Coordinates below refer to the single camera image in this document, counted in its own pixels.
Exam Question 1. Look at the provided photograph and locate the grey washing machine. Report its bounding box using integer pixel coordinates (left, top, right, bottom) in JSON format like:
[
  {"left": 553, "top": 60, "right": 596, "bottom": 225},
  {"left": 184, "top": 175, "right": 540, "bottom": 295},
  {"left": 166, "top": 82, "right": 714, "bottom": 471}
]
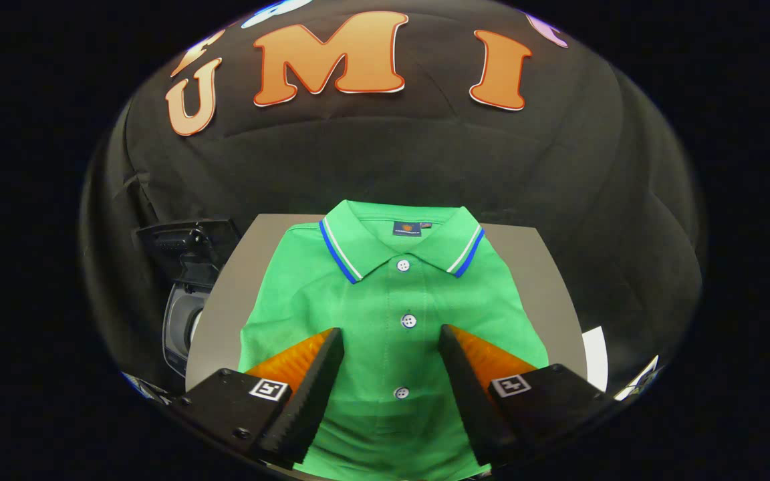
[{"left": 161, "top": 267, "right": 225, "bottom": 379}]

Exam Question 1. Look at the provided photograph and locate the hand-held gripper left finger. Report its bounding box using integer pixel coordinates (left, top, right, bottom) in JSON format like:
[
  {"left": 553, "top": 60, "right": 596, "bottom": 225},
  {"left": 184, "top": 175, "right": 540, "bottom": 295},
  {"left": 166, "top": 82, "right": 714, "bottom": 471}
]
[{"left": 170, "top": 327, "right": 346, "bottom": 470}]

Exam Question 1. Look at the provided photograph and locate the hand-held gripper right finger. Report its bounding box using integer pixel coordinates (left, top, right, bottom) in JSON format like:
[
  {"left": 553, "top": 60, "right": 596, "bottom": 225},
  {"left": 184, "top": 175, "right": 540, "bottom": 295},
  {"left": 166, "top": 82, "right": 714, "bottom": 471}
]
[{"left": 437, "top": 324, "right": 620, "bottom": 468}]

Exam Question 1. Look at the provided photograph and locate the green polo shirt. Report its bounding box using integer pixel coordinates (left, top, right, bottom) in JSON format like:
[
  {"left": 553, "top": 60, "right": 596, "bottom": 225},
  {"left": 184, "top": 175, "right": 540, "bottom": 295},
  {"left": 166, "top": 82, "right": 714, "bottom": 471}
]
[{"left": 238, "top": 199, "right": 550, "bottom": 481}]

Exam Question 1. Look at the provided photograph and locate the black backdrop cloth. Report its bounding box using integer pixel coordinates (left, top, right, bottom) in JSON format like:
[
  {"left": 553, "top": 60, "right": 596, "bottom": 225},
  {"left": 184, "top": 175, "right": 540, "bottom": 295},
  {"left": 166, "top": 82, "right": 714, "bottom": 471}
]
[{"left": 78, "top": 0, "right": 705, "bottom": 396}]

